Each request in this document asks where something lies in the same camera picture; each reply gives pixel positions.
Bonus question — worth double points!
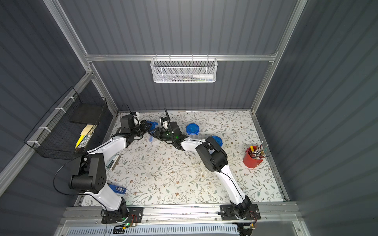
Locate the blue-lid clear jar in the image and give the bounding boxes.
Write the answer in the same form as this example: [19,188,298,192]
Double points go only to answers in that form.
[186,123,200,136]
[146,121,158,144]
[212,136,223,147]

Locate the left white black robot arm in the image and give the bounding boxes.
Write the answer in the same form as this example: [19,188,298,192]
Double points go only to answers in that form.
[69,120,151,222]

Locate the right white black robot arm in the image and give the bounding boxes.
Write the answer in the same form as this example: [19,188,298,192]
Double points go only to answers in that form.
[150,122,252,219]

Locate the yellow sticky notes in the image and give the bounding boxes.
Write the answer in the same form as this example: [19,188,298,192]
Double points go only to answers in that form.
[75,124,95,148]

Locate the blue small box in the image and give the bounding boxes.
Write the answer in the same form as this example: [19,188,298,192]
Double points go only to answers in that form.
[109,184,127,195]

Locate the white tube in basket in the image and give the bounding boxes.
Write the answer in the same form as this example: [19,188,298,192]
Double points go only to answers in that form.
[193,74,214,81]

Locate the red pen cup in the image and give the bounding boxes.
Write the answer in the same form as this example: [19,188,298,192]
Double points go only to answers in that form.
[243,146,264,169]

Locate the black wire wall basket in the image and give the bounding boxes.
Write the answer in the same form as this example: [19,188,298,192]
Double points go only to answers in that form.
[24,88,109,160]

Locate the white wire mesh basket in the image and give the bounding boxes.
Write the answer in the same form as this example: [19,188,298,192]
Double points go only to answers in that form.
[150,58,218,83]

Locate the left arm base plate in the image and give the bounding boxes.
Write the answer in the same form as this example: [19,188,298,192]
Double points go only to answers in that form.
[100,207,144,224]

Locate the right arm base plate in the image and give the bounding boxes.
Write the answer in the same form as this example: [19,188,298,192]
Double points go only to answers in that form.
[218,204,261,221]

